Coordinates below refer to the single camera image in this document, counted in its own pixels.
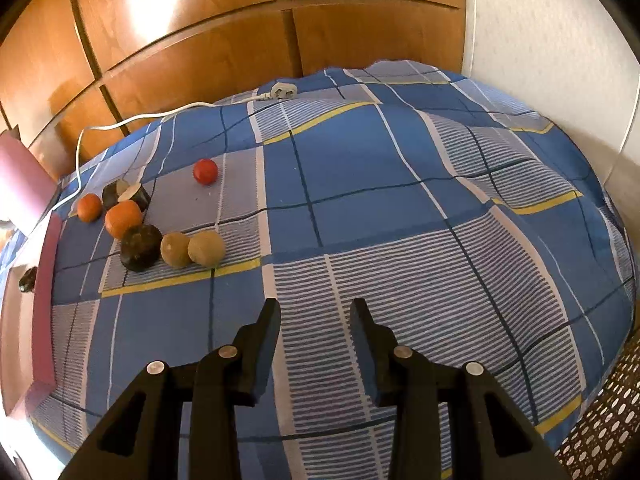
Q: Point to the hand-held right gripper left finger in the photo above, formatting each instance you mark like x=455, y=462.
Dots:
x=267, y=360

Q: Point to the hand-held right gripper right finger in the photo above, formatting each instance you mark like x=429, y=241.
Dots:
x=365, y=360

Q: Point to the dark brown round fruit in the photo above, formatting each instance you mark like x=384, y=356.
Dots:
x=141, y=248
x=27, y=280

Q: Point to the red tomato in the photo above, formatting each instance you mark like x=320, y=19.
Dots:
x=205, y=171

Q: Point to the dark cut stalk piece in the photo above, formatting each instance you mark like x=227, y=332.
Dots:
x=110, y=195
x=139, y=196

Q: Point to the white tray with pink rim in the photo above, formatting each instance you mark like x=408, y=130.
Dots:
x=45, y=310

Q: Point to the orange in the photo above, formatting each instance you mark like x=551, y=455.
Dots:
x=123, y=219
x=89, y=207

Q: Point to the blue plaid blanket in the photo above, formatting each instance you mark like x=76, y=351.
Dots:
x=375, y=185

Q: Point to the dotted floor mat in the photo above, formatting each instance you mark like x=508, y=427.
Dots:
x=600, y=435

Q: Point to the pink electric kettle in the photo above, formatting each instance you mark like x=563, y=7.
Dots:
x=20, y=180

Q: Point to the wooden wardrobe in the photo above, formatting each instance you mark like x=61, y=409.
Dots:
x=200, y=10

